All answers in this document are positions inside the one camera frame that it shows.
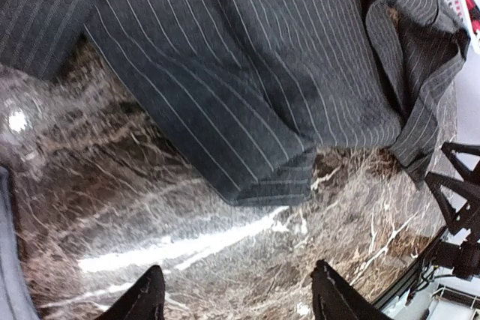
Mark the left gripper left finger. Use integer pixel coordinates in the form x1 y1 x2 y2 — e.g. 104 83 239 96
97 265 166 320

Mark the black pinstriped long sleeve shirt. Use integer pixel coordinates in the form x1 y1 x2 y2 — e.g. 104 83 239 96
1 0 470 206

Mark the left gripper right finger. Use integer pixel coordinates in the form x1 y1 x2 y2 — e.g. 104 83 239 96
310 260 390 320

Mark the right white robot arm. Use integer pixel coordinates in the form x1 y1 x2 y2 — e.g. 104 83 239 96
425 142 479 281

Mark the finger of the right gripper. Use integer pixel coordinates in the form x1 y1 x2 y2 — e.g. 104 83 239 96
425 172 479 234
441 142 479 181

